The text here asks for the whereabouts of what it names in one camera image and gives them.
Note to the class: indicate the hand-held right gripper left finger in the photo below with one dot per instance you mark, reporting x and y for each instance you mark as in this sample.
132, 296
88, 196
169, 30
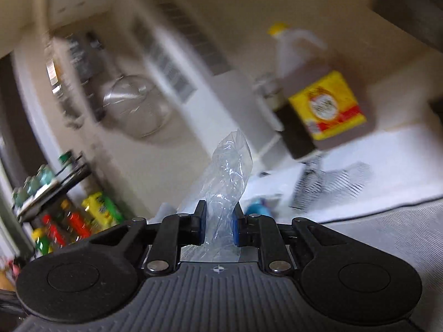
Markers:
202, 226

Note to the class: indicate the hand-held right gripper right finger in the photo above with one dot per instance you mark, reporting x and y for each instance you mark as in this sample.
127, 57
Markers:
236, 230

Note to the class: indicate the glass bowl on wall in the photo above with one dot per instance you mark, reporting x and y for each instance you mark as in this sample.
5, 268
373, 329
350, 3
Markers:
138, 107

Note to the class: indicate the white geometric print mat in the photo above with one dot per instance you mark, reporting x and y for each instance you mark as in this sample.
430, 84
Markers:
387, 166

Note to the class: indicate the grey fabric mat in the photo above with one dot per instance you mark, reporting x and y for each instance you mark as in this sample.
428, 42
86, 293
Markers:
398, 238

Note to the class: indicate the green yellow bag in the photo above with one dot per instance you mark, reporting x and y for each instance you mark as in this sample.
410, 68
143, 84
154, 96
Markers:
102, 211

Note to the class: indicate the large brown jug yellow label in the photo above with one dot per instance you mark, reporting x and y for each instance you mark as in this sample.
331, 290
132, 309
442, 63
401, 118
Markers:
325, 107

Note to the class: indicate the hanging metal utensil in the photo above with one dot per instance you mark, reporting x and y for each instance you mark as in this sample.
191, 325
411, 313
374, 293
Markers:
57, 76

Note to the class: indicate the blue disposable glove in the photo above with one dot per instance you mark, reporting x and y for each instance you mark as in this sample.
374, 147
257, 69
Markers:
256, 209

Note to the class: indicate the white column casing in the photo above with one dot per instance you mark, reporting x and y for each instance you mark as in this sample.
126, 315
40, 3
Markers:
207, 93

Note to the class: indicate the red bottle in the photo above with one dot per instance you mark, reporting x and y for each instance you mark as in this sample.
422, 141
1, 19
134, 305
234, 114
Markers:
78, 223
53, 231

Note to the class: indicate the row of teal jars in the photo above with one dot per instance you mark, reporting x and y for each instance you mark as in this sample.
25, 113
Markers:
34, 183

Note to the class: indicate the dark sauce dispenser bottle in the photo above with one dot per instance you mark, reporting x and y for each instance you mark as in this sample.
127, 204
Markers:
294, 135

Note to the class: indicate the clear plastic wrapper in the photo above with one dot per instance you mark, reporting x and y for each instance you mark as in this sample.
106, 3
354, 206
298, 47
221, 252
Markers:
228, 166

